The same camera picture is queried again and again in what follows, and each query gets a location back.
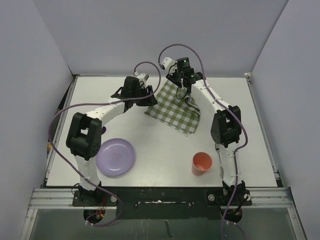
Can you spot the green white checkered cloth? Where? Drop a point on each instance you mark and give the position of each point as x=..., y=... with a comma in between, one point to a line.
x=176, y=109

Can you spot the purple plastic plate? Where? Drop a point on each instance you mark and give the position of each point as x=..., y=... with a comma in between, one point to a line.
x=115, y=157

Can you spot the silver metal fork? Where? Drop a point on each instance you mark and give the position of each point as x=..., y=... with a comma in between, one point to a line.
x=217, y=149

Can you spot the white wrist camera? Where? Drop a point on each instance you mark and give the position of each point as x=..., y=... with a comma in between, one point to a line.
x=166, y=63
x=141, y=76

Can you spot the orange plastic cup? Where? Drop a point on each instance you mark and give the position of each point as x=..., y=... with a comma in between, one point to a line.
x=201, y=162

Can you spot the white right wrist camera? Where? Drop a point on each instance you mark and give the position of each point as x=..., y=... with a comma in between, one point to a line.
x=166, y=63

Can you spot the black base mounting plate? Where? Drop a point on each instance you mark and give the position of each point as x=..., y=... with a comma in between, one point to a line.
x=165, y=211

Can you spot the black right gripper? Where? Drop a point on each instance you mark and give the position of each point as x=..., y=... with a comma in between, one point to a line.
x=173, y=77

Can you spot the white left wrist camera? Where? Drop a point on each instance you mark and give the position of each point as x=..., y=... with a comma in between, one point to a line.
x=141, y=76

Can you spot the aluminium front frame rail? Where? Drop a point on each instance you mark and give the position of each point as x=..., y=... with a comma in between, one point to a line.
x=58, y=198

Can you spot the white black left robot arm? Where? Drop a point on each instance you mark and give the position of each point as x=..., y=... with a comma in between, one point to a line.
x=85, y=133

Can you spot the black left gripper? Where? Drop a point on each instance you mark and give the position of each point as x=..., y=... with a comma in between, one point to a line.
x=149, y=101

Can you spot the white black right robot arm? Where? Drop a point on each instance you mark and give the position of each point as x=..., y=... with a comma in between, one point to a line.
x=225, y=128

